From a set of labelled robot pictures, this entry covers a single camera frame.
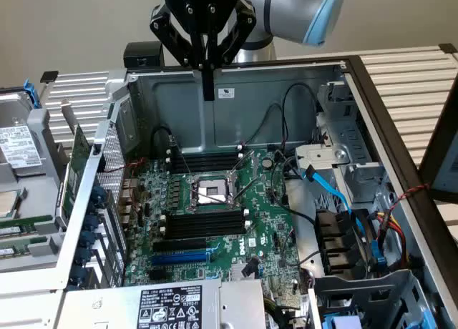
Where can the CPU socket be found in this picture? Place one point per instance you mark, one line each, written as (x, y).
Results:
(211, 191)

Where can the long blue expansion slot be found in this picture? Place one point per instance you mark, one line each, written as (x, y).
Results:
(179, 258)

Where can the blue plastic tab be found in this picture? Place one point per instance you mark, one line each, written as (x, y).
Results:
(378, 254)

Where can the blue disk bracket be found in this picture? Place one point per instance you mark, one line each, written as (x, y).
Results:
(31, 93)

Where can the black box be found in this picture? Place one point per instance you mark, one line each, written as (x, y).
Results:
(139, 53)

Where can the thin metal locking lever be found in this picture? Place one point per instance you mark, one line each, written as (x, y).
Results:
(209, 196)
(184, 161)

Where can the black fan shroud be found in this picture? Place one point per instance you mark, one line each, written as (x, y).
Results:
(336, 239)

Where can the silver power supply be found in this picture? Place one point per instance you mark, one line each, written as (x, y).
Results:
(107, 307)

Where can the small silver heat sink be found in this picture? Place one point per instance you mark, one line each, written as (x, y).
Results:
(238, 271)

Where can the green Dell motherboard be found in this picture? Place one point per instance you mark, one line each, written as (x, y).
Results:
(257, 221)

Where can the silver hard disk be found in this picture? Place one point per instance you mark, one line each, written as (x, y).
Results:
(18, 146)

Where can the long black expansion slot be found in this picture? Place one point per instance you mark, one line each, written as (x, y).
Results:
(179, 245)

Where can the hard drive in tray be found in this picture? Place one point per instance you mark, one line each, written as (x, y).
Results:
(39, 121)

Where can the metal socket cover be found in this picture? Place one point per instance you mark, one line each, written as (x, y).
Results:
(247, 164)

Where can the round coin battery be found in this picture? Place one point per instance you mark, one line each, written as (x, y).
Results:
(267, 162)

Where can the open metal PC case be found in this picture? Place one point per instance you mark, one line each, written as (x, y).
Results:
(250, 121)

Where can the metal rear port block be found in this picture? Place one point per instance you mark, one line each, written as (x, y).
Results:
(128, 200)

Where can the black table clamp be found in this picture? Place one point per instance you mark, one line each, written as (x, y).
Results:
(49, 76)
(448, 48)

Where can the grey drive cage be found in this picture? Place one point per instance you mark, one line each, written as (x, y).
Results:
(361, 289)

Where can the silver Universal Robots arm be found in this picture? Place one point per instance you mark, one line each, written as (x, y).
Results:
(286, 10)

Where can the metal disk bay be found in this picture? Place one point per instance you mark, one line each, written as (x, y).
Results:
(322, 153)

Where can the black framed monitor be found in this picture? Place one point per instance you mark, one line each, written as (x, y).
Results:
(440, 136)

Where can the green graphics card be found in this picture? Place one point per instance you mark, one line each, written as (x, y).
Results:
(79, 153)

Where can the blue card clip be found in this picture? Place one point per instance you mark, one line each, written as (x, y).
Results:
(96, 196)
(91, 223)
(86, 239)
(83, 256)
(76, 276)

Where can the silver CPU chip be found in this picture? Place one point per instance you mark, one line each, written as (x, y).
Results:
(8, 203)

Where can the short black expansion slot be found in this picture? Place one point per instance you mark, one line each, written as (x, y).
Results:
(159, 274)

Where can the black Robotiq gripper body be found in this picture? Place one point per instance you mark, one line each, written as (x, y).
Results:
(200, 7)

